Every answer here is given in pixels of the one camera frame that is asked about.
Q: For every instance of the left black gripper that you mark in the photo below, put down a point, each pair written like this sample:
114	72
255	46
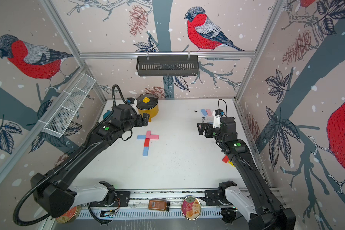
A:
140	123

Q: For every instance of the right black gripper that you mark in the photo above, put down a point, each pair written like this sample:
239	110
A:
202	130

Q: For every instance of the pink block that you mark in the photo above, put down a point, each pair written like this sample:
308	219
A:
209	112
148	134
154	137

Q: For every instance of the red block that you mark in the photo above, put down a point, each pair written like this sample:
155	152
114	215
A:
225	159
147	142

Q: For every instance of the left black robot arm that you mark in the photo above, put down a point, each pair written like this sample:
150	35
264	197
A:
53	192

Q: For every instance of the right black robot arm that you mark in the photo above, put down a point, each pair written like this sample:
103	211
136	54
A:
262	210

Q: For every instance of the glass lid yellow knob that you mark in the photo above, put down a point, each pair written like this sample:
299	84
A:
147	102

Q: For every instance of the teal lid jar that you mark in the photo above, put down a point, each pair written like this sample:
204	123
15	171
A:
107	115

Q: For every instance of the black hanging shelf basket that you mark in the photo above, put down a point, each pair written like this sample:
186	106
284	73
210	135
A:
150	66

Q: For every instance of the pink round cup lid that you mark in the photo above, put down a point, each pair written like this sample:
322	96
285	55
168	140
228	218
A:
191	208

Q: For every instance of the brown packet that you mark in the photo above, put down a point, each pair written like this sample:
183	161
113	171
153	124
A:
159	205

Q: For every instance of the red round tin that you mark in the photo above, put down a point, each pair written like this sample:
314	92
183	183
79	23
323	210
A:
69	216

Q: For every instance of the yellow pot with handle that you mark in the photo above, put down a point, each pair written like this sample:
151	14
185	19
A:
152	112

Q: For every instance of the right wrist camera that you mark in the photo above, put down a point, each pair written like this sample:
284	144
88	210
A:
217	117

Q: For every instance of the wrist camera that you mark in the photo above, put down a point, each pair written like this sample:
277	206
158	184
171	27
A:
217	117
130	100

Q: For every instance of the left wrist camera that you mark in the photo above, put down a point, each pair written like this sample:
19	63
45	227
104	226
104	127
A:
130	100

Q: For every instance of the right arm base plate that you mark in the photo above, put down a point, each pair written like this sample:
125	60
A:
212	198

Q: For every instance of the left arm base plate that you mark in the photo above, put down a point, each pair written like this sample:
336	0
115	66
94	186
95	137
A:
121	199

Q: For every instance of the white wire basket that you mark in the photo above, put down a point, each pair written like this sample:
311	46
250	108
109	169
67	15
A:
66	111

